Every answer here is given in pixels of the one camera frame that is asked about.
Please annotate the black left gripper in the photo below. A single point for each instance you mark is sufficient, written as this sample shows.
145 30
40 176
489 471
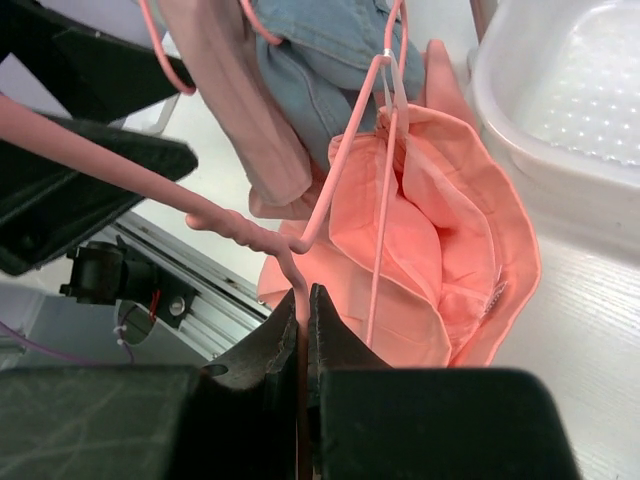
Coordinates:
47 208

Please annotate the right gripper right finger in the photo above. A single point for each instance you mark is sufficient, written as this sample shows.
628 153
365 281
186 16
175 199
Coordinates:
369 420

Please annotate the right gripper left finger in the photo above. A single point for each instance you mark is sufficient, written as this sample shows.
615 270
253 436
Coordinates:
234 418

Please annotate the pink hanger holding skirt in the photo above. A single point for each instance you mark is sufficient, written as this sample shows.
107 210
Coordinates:
28 130

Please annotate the salmon orange skirt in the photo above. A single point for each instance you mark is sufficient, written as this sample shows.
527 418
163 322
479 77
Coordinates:
427 250

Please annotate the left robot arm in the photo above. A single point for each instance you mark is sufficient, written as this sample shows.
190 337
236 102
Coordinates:
103 273

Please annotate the pink hanger holding denim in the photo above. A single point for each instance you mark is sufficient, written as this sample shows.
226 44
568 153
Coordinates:
257 25

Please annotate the pale pink ruffled dress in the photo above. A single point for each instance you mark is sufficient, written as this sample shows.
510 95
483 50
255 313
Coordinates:
218 47

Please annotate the blue denim garment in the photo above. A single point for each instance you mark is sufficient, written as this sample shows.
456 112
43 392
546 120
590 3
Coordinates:
316 72

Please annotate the translucent white plastic basin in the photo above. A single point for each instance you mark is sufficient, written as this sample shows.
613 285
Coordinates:
556 85

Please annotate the aluminium mounting rail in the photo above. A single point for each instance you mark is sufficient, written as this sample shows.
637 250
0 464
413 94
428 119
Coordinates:
204 305

